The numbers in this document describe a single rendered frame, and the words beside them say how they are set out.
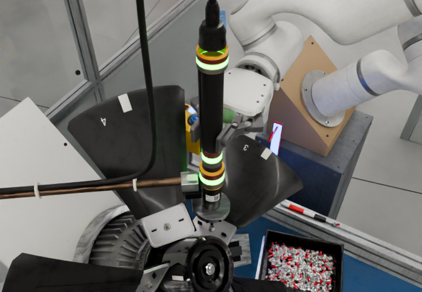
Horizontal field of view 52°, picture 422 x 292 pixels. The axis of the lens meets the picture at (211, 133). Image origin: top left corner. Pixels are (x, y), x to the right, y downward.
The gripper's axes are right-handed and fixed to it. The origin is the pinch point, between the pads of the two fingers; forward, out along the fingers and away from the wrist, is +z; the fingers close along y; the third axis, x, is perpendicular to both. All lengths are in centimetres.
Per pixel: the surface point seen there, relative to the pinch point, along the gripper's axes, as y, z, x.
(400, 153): -39, -168, -144
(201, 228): 1.7, 0.2, -28.1
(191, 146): 24, -32, -45
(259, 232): 1, -37, -80
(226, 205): -2.8, -1.4, -19.2
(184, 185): 2.9, 3.8, -10.9
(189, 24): 70, -107, -57
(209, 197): -0.6, 1.4, -14.7
